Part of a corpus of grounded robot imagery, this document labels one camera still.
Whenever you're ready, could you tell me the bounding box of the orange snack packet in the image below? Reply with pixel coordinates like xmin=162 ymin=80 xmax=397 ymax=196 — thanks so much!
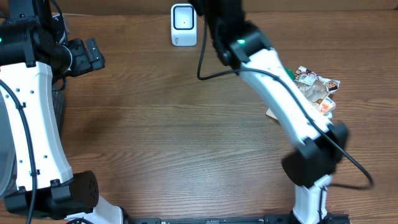
xmin=318 ymin=97 xmax=336 ymax=115

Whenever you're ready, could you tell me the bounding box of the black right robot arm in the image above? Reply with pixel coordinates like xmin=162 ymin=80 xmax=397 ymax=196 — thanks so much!
xmin=191 ymin=1 xmax=349 ymax=223

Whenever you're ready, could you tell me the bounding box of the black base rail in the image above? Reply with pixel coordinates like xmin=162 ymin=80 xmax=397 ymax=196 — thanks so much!
xmin=127 ymin=213 xmax=351 ymax=224

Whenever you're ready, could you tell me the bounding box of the clear brown snack bag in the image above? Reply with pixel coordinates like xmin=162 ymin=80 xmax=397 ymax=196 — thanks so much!
xmin=293 ymin=66 xmax=340 ymax=115

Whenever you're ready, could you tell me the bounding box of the green lid plastic jar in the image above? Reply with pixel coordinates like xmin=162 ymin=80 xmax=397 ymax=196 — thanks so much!
xmin=284 ymin=68 xmax=295 ymax=80

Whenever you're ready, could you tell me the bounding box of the grey plastic mesh basket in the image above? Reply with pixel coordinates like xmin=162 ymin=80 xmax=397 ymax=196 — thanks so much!
xmin=0 ymin=84 xmax=65 ymax=199

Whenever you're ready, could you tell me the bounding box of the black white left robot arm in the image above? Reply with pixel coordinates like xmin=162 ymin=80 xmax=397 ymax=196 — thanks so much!
xmin=1 ymin=0 xmax=131 ymax=223

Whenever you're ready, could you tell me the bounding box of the white barcode scanner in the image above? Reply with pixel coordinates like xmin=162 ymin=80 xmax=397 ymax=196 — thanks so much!
xmin=170 ymin=3 xmax=197 ymax=47

